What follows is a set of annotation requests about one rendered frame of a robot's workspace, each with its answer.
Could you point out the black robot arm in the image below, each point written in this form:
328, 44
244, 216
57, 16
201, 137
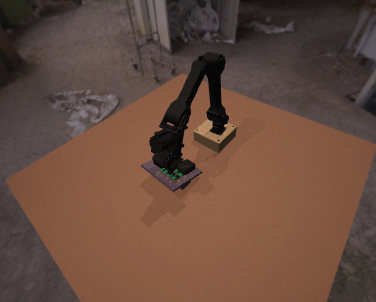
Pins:
179, 111

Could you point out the grey switch panel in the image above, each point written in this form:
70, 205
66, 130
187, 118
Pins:
174, 181

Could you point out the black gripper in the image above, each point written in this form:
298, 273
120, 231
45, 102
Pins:
184, 167

